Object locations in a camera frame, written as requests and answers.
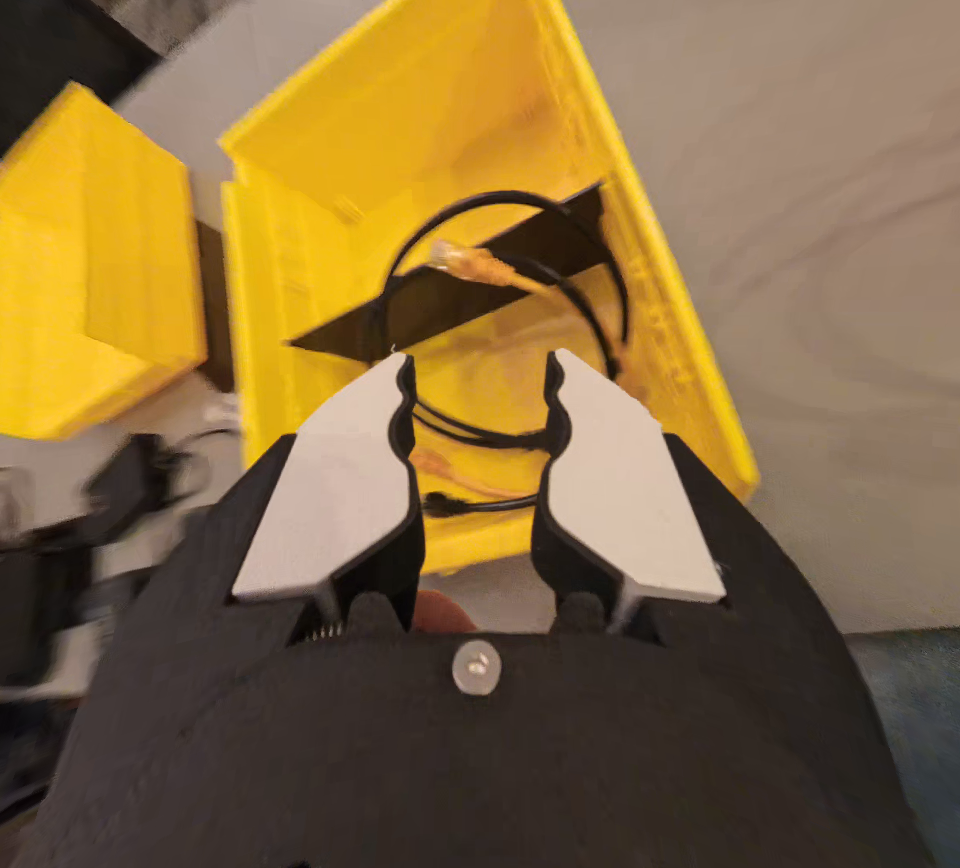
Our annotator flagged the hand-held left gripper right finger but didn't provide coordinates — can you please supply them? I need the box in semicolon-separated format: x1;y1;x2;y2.
531;349;729;631

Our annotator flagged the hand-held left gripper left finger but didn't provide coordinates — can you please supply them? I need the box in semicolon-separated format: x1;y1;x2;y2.
231;353;427;614

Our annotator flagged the black ethernet cable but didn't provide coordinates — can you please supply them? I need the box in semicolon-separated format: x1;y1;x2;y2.
363;190;631;520

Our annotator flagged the orange ethernet cable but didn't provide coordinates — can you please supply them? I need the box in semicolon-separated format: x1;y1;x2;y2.
408;240;594;502

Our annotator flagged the yellow plastic bin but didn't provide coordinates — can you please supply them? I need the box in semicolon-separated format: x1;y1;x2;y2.
219;0;761;577
0;82;209;442

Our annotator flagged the black battery pack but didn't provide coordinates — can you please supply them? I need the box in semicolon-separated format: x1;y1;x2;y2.
86;433;215;517

